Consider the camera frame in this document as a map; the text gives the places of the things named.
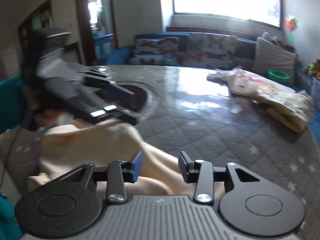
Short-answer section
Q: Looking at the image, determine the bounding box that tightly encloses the cream garment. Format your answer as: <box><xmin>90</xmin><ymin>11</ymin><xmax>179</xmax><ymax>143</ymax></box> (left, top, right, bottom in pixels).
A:
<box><xmin>27</xmin><ymin>119</ymin><xmax>196</xmax><ymax>198</ymax></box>

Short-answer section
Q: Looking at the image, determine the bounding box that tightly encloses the person's left hand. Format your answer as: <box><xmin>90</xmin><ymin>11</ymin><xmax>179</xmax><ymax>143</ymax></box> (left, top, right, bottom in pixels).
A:
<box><xmin>29</xmin><ymin>105</ymin><xmax>69</xmax><ymax>131</ymax></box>

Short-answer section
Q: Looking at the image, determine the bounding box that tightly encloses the round black induction cooktop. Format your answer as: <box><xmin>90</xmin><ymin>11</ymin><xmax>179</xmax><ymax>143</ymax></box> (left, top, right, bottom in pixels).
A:
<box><xmin>95</xmin><ymin>85</ymin><xmax>148</xmax><ymax>112</ymax></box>

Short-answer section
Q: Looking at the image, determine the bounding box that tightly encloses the left butterfly cushion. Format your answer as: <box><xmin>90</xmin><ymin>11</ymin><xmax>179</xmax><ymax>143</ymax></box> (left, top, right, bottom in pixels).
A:
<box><xmin>129</xmin><ymin>37</ymin><xmax>179</xmax><ymax>66</ymax></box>

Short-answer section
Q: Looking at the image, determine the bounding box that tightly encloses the butterfly cushion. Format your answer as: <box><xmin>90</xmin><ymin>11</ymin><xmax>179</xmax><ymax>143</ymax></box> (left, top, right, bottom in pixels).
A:
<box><xmin>129</xmin><ymin>37</ymin><xmax>179</xmax><ymax>66</ymax></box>
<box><xmin>182</xmin><ymin>33</ymin><xmax>236</xmax><ymax>69</ymax></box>

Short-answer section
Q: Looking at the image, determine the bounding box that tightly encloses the dark wooden cabinet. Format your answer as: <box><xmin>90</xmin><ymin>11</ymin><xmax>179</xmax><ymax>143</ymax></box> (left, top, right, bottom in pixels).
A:
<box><xmin>17</xmin><ymin>0</ymin><xmax>83</xmax><ymax>68</ymax></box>

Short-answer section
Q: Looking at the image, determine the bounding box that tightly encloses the grey quilted star mat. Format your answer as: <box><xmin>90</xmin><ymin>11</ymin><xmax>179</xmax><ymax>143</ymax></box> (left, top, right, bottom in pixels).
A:
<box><xmin>0</xmin><ymin>64</ymin><xmax>320</xmax><ymax>240</ymax></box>

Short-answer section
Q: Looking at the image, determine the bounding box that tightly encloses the yellow folded blanket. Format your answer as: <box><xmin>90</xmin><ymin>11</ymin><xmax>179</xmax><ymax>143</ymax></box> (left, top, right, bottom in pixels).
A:
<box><xmin>251</xmin><ymin>88</ymin><xmax>313</xmax><ymax>133</ymax></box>

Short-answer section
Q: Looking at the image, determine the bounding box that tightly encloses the right butterfly cushion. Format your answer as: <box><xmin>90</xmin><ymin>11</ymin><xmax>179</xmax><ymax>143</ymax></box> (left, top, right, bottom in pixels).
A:
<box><xmin>182</xmin><ymin>33</ymin><xmax>236</xmax><ymax>69</ymax></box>

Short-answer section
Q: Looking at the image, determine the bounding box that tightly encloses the green bowl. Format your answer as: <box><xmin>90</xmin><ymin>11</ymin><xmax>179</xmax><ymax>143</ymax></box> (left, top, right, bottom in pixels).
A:
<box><xmin>267</xmin><ymin>70</ymin><xmax>290</xmax><ymax>85</ymax></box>

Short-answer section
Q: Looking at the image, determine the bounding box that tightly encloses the grey pillow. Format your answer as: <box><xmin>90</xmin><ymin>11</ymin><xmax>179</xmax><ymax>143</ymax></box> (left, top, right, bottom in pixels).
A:
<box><xmin>252</xmin><ymin>37</ymin><xmax>295</xmax><ymax>85</ymax></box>

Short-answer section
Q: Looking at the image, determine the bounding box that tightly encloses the teddy bear toy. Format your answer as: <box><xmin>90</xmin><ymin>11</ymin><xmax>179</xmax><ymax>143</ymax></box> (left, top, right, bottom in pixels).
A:
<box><xmin>304</xmin><ymin>59</ymin><xmax>320</xmax><ymax>80</ymax></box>

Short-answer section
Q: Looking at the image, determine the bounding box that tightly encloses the blue sofa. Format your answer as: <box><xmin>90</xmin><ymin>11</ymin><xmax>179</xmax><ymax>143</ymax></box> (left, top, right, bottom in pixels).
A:
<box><xmin>93</xmin><ymin>33</ymin><xmax>319</xmax><ymax>137</ymax></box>

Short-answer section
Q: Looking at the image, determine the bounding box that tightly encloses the panda plush toy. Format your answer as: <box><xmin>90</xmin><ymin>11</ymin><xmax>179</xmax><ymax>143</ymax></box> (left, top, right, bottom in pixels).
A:
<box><xmin>261</xmin><ymin>31</ymin><xmax>283</xmax><ymax>47</ymax></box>

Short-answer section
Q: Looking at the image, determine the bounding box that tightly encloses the colourful pinwheel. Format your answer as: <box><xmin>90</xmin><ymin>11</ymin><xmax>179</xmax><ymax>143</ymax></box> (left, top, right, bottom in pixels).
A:
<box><xmin>285</xmin><ymin>15</ymin><xmax>298</xmax><ymax>43</ymax></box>

